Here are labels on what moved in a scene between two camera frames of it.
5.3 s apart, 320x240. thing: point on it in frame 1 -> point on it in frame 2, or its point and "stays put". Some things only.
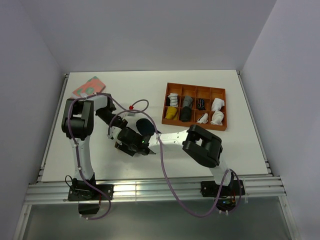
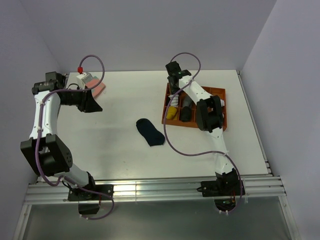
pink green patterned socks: (93, 85) stays put
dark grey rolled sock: (186, 114) stays put
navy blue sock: (145, 126) stays put
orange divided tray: (204, 106) stays put
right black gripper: (122, 147) -> (173, 91)
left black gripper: (122, 123) -> (88, 104)
